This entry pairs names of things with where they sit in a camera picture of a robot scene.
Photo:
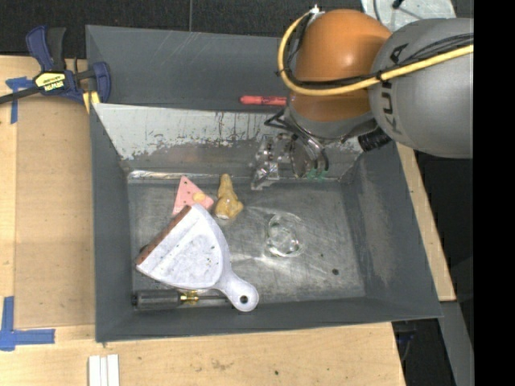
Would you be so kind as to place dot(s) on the clear glass object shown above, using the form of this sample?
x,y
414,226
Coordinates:
x,y
283,237

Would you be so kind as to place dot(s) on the grey metal bin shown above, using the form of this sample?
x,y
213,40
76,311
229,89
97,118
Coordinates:
x,y
322,288

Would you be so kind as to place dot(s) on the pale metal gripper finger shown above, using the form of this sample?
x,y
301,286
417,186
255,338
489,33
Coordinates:
x,y
269,169
263,182

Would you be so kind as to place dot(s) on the pink triangular wedge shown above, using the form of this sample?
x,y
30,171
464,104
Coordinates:
x,y
184,195

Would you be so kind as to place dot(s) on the white dustpan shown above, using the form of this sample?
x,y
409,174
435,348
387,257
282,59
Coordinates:
x,y
189,255

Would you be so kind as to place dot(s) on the red pen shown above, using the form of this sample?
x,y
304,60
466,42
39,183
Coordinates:
x,y
263,100

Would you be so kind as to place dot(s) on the yellow toy figure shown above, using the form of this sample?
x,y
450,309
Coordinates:
x,y
228,205

